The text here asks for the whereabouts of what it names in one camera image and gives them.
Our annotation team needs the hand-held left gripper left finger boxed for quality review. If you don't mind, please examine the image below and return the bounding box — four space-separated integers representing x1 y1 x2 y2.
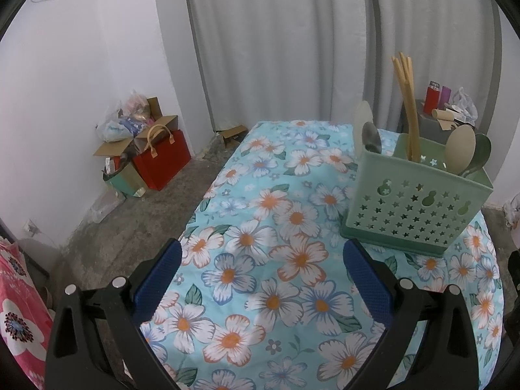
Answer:
45 240 182 390

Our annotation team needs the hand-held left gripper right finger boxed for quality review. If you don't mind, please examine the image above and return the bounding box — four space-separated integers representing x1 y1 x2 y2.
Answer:
343 238 505 390

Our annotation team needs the green perforated utensil basket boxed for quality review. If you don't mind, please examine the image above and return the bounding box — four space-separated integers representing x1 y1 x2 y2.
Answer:
340 132 496 258

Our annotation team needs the metal spoon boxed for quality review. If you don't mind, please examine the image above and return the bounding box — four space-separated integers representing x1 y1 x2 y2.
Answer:
461 133 492 179
361 121 384 156

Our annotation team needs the cream spoon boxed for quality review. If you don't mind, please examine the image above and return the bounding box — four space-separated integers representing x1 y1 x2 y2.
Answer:
352 100 373 152
444 123 477 176

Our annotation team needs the wooden chopstick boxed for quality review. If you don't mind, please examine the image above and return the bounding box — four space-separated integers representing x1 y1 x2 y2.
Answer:
404 57 421 162
399 51 419 162
409 62 423 162

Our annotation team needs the wooden chopsticks bundle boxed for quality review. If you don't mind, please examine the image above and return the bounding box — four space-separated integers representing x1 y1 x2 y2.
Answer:
391 56 416 162

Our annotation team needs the blue floral blanket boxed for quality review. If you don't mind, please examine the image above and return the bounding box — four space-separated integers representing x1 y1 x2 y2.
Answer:
121 119 505 390

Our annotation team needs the green gold gift bag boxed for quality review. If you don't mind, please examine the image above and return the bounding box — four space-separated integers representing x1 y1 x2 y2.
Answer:
102 160 148 199

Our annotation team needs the red gift bag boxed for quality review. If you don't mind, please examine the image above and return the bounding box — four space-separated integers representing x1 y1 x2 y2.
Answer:
133 123 192 192

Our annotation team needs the pink floral cloth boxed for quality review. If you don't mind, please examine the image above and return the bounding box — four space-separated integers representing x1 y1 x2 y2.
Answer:
0 239 54 390

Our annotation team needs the large open cardboard box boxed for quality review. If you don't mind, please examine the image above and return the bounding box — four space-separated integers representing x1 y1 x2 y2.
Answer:
93 97 180 159

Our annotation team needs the blue white plastic bag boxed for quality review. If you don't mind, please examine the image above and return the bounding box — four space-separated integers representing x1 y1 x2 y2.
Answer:
96 109 137 143

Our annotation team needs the crumpled white cloth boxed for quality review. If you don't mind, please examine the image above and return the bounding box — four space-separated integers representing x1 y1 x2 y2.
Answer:
502 194 520 229

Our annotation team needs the grey cabinet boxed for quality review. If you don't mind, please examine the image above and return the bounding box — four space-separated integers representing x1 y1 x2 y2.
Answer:
400 101 480 135

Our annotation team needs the small flattened cardboard box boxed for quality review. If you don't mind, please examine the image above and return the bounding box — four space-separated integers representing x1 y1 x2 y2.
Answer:
219 124 250 149

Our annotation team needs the pink plastic bag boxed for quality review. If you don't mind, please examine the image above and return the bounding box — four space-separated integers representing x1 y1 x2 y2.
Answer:
121 91 149 117

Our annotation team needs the cardboard roll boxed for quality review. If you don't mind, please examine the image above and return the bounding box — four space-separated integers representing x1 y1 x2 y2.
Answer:
431 108 460 131

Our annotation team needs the red flask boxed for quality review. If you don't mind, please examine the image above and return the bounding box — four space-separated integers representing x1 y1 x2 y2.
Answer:
424 81 440 115

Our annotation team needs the grey curtain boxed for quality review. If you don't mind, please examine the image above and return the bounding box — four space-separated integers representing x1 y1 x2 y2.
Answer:
182 0 501 131

